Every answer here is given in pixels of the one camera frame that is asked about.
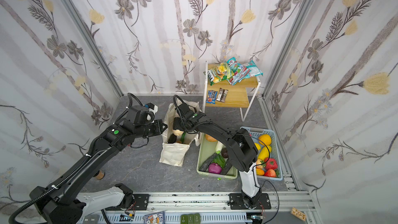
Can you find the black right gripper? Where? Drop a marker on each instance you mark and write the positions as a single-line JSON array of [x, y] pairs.
[[178, 124]]

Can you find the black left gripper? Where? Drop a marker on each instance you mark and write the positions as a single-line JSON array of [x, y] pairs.
[[158, 127]]

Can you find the beige pear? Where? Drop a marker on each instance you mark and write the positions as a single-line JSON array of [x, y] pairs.
[[178, 132]]

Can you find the dark purple eggplant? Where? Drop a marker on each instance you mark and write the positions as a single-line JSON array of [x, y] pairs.
[[172, 139]]

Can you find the cream canvas grocery bag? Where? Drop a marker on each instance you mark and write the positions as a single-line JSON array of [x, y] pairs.
[[173, 154]]

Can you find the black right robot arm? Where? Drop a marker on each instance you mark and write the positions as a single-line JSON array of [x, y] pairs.
[[240, 146]]

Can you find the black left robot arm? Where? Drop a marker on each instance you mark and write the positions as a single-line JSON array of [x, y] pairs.
[[61, 202]]

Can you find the blue candy bag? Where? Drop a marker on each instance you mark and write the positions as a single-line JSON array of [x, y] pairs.
[[211, 97]]

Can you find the yellow green snack bag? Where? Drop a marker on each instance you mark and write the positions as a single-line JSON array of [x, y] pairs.
[[219, 73]]

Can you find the light teal snack bag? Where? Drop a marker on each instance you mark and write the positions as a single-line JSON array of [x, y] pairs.
[[253, 70]]

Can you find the orange bread roll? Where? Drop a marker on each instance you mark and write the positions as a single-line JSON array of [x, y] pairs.
[[210, 138]]

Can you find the green plastic basket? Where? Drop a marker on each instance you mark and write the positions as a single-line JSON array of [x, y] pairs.
[[207, 149]]

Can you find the white radish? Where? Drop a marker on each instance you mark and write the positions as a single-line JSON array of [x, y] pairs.
[[219, 147]]

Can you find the white wooden two-tier shelf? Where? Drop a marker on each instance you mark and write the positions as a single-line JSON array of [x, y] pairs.
[[240, 96]]

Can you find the brown chocolate bar pack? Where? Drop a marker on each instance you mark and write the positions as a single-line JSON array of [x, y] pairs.
[[222, 95]]

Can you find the mangosteen dark brown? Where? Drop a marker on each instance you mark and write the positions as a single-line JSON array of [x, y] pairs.
[[224, 153]]

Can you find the dark cucumber left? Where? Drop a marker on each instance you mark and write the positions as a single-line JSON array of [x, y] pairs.
[[207, 162]]

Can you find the dark cucumber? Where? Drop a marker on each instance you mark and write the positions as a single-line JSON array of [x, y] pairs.
[[207, 162], [227, 168]]

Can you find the green leafy vegetable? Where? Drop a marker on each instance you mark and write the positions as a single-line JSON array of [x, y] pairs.
[[219, 160]]

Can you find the dark cucumber right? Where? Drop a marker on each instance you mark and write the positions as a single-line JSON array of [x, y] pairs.
[[227, 168]]

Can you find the blue plastic basket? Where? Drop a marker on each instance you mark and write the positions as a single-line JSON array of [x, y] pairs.
[[255, 133]]

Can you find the yellow lemon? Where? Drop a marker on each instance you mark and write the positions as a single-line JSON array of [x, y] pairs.
[[265, 140]]

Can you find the yellow banana mango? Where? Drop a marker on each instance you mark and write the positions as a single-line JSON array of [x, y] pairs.
[[265, 153]]

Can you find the green orange mango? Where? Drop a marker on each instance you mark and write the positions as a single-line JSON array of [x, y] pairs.
[[260, 172]]

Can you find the red strawberry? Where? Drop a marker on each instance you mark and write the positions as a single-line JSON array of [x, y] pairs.
[[271, 164]]

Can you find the green button pad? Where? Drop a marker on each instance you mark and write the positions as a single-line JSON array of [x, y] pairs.
[[190, 219]]

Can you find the red apple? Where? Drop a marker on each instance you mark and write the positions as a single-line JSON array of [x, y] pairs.
[[271, 173]]

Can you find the printed card box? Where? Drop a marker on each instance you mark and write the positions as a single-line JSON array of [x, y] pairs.
[[155, 218]]

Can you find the small wooden block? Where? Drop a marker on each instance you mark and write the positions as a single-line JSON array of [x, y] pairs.
[[298, 214]]

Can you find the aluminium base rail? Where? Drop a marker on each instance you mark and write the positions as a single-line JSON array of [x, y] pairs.
[[218, 208]]

